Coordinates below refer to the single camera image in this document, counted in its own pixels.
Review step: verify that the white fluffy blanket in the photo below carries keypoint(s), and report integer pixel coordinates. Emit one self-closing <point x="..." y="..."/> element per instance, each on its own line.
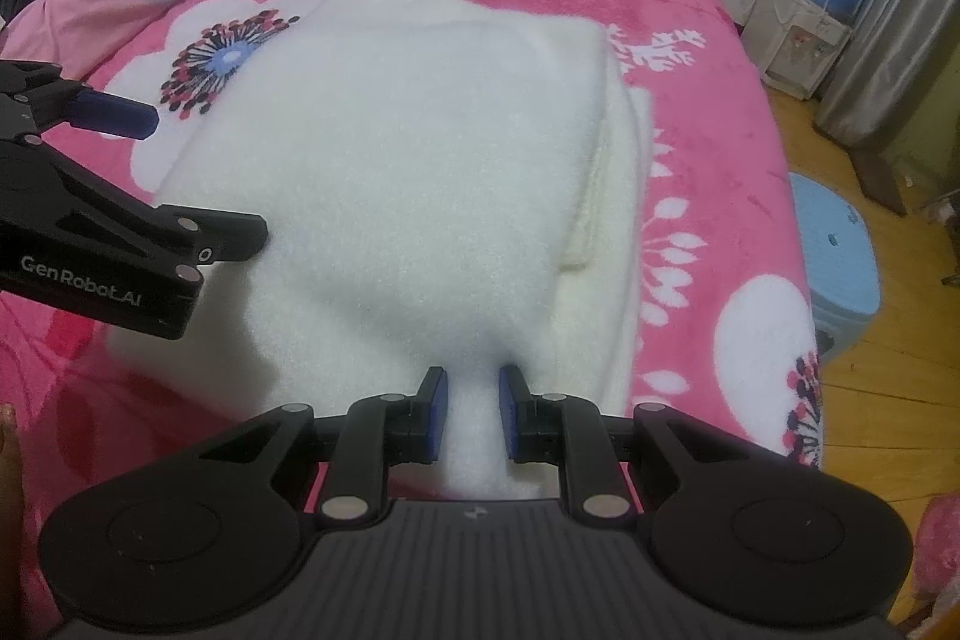
<point x="412" y="175"/>

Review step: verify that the white water dispenser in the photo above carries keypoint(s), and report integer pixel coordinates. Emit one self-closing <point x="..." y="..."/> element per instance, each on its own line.
<point x="791" y="40"/>

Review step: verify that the brown wooden block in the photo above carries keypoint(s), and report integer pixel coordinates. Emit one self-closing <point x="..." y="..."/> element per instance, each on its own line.
<point x="881" y="183"/>

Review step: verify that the blue plastic stool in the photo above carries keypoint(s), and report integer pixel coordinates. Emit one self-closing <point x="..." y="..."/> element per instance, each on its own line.
<point x="836" y="257"/>

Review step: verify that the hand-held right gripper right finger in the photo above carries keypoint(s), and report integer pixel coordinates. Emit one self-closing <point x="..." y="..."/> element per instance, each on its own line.
<point x="510" y="415"/>

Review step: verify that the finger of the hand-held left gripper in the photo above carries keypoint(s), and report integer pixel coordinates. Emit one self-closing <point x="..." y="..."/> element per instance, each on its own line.
<point x="225" y="235"/>
<point x="120" y="114"/>

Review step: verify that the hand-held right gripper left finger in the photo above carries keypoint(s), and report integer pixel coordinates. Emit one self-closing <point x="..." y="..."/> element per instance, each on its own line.
<point x="439" y="415"/>

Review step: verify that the pink floral blanket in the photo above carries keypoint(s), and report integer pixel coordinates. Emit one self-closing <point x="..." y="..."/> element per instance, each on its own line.
<point x="712" y="145"/>

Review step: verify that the grey curtain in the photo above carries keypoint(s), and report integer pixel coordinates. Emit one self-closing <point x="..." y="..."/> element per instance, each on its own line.
<point x="892" y="10"/>

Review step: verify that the pink fluffy cloth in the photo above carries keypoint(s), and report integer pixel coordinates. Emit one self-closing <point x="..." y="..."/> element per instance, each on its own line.
<point x="941" y="542"/>

